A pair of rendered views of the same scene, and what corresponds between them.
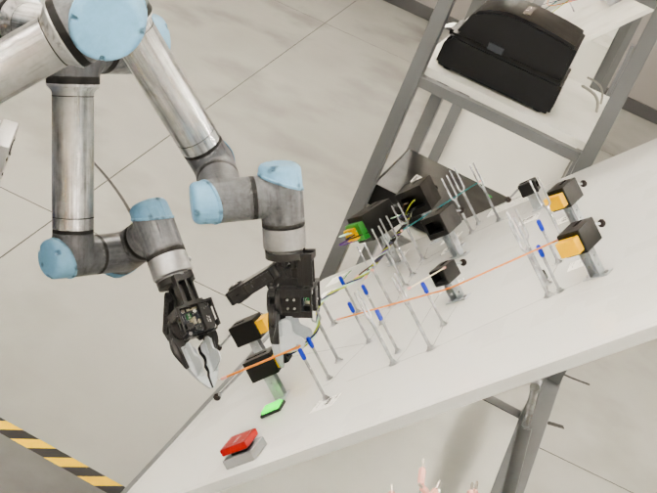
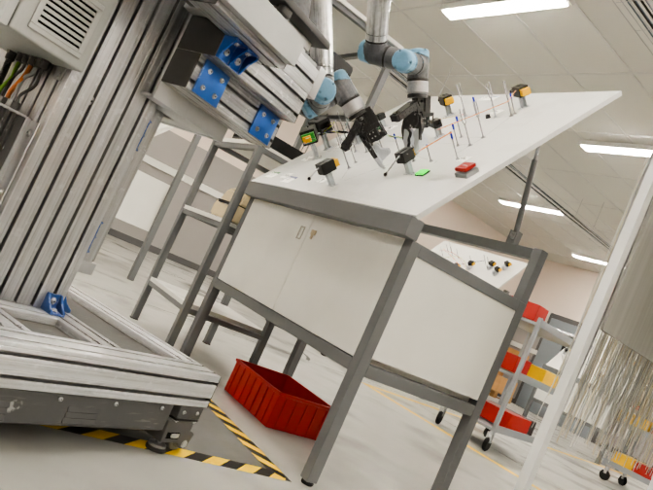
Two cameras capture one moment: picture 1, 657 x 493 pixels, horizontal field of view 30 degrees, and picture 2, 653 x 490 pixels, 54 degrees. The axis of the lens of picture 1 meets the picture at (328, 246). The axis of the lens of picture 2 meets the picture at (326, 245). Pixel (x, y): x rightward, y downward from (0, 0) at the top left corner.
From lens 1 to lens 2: 237 cm
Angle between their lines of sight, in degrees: 50
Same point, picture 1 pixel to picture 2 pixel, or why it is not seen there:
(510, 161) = (136, 192)
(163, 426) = not seen: hidden behind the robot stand
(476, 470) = not seen: hidden behind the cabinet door
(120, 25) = not seen: outside the picture
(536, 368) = (584, 113)
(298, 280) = (426, 109)
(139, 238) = (342, 88)
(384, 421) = (537, 141)
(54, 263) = (331, 89)
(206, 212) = (413, 62)
